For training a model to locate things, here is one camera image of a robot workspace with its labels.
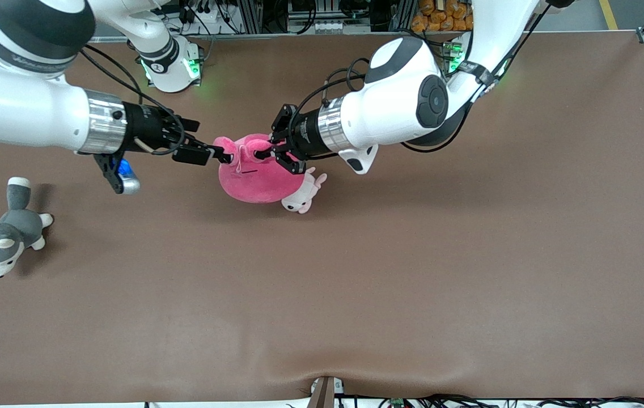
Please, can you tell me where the brown table cover mat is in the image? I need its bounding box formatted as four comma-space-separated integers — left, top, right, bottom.
0, 31, 644, 406

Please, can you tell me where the white power strip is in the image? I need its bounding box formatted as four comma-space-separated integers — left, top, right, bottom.
313, 20, 357, 33

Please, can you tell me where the round pink plush toy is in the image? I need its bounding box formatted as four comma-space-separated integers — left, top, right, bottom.
213, 134, 306, 204

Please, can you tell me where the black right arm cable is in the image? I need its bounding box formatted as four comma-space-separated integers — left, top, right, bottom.
80, 44, 188, 155

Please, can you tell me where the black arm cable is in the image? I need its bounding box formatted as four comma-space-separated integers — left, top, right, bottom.
80, 44, 188, 155
287, 0, 550, 155

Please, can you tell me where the pale pink white plush toy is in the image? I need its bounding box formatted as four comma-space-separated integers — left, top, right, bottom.
281, 167, 328, 214

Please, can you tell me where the grey white husky plush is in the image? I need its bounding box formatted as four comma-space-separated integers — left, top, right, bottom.
0, 177, 54, 278

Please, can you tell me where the silver table edge rail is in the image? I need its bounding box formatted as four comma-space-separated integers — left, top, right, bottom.
91, 32, 413, 44

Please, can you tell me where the white post bracket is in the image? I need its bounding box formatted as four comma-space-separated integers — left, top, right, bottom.
311, 379, 346, 395

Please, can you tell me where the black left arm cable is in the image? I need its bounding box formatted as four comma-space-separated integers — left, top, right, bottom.
287, 0, 550, 155

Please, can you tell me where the orange snack bag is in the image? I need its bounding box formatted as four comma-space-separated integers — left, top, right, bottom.
411, 0, 473, 33

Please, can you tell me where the brown camera post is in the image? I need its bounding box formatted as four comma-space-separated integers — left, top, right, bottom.
306, 376, 337, 408

